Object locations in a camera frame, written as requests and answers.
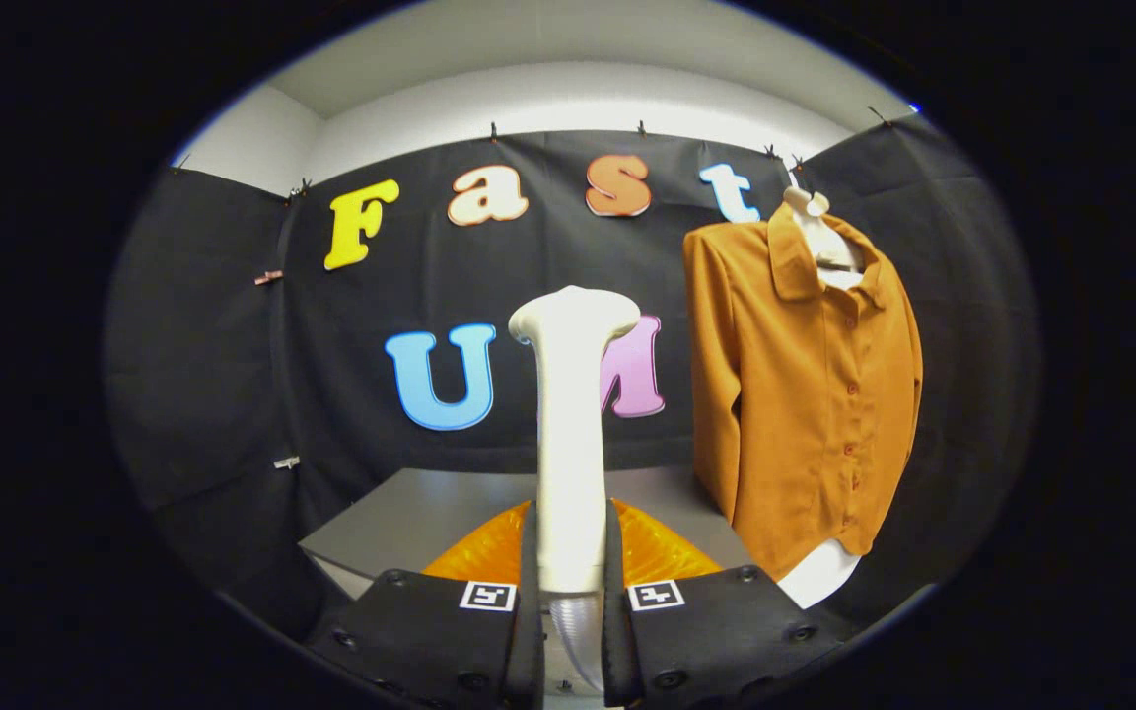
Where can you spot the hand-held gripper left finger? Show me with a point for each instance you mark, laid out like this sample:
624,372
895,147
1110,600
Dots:
410,636

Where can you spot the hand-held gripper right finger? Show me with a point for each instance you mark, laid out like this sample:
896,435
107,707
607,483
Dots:
726,631

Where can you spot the orange button-up shirt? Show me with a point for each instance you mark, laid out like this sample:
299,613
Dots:
795,394

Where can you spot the white garment hanger form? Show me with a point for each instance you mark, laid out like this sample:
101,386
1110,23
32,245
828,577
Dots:
824,242

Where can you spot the black backdrop cloth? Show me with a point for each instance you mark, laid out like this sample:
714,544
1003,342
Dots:
233,394

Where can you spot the pink clip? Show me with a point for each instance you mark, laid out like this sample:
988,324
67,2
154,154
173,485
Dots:
268,277

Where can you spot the row of black clips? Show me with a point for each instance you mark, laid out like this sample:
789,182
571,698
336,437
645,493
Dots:
492,131

